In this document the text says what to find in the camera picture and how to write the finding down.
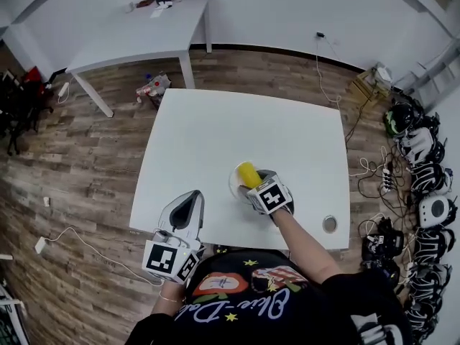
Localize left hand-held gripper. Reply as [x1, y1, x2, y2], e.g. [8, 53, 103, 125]
[142, 189, 206, 285]

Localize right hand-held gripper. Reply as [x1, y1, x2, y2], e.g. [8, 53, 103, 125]
[246, 170, 298, 216]

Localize yellow corn cob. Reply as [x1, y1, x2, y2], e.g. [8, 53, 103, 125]
[236, 160, 262, 189]

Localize person's left forearm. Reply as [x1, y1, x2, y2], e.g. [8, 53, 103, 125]
[153, 280, 188, 319]

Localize person's right forearm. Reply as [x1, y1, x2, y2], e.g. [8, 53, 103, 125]
[273, 209, 343, 285]

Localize black printed t-shirt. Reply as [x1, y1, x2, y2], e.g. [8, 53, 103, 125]
[124, 248, 416, 345]

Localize white multi-socket power strip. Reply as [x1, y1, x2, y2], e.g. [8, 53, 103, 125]
[380, 167, 393, 194]

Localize black headset device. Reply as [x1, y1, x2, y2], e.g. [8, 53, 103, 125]
[360, 216, 406, 265]

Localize wooden crate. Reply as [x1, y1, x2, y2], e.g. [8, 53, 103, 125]
[345, 68, 392, 106]

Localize black green helmet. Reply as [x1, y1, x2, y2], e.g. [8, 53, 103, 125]
[385, 103, 416, 139]

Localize row of white black headsets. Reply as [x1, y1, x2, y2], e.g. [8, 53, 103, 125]
[393, 111, 460, 345]

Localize white device in crate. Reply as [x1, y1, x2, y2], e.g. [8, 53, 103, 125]
[372, 65, 393, 83]

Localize white metal rack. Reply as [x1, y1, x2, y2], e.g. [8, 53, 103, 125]
[393, 36, 460, 113]

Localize black folded chairs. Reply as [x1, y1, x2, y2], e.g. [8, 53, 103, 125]
[0, 68, 55, 156]

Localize long white table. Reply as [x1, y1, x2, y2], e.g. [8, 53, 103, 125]
[65, 0, 217, 119]

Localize red fabric item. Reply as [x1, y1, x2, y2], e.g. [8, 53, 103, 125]
[24, 67, 48, 93]

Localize round metal cable grommet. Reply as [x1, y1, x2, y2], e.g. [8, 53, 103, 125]
[321, 215, 339, 234]

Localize long white floor cable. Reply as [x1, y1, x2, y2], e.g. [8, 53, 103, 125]
[43, 226, 165, 288]

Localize thin white charger cable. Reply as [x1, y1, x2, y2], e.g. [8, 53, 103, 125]
[315, 37, 343, 104]

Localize white wire basket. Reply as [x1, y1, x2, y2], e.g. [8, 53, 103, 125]
[0, 282, 32, 345]

